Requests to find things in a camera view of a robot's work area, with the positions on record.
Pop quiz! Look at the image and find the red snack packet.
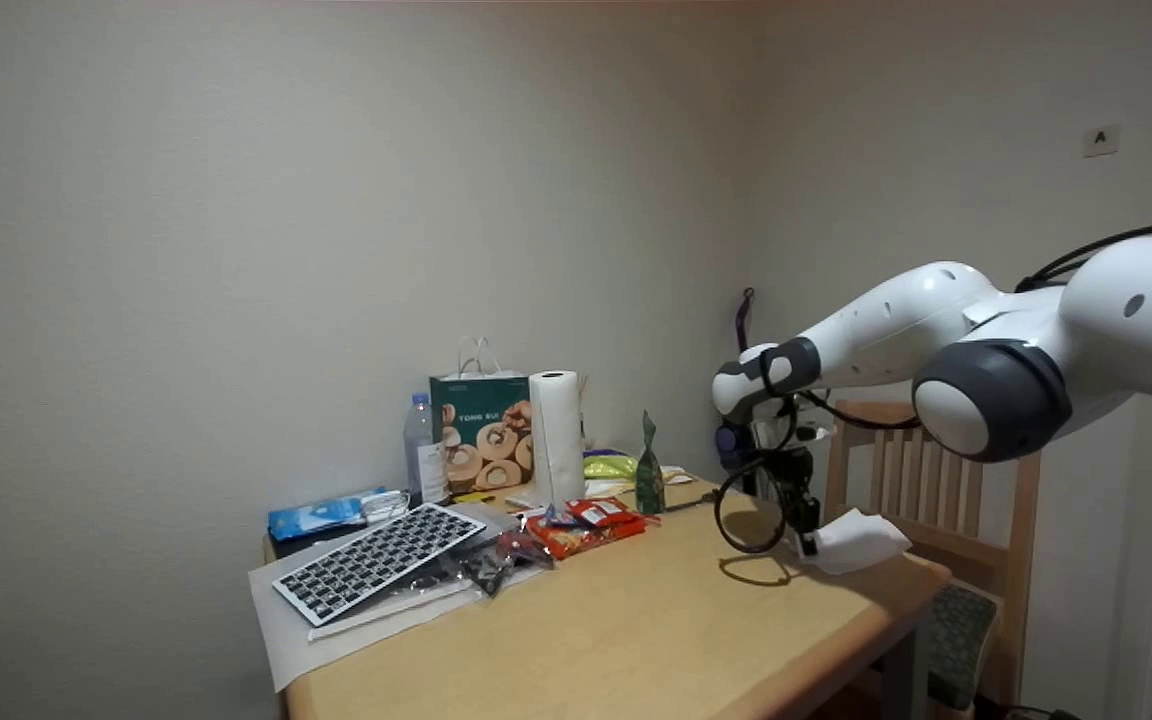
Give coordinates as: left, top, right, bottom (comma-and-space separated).
521, 496, 651, 562

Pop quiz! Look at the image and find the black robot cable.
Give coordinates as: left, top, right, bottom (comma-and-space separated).
713, 214, 1152, 560

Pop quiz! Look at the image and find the blue tissue pack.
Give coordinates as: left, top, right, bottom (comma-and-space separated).
265, 482, 414, 560

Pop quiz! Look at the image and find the black pole by wall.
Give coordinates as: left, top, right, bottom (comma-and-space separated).
734, 284, 761, 356

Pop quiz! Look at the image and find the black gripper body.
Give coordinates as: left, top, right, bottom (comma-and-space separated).
764, 446, 823, 530

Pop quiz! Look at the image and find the black white keyboard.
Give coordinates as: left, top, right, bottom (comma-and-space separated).
271, 500, 491, 633

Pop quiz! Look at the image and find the clear plastic water bottle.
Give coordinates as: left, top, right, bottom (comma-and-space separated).
406, 387, 454, 506

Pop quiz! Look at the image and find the dark crumpled wrapper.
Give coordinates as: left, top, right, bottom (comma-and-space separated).
459, 530, 556, 598

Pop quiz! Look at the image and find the white paper towel roll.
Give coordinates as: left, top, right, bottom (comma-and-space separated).
527, 367, 587, 506

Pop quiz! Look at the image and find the grey chair cushion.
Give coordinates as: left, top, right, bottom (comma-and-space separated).
919, 574, 1003, 710

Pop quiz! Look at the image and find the wooden chair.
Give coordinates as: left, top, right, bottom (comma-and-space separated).
822, 391, 1048, 710

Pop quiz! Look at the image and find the white napkin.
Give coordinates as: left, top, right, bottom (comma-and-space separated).
807, 506, 915, 580

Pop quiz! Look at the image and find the yellow green packet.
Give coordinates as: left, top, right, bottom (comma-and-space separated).
586, 451, 646, 486

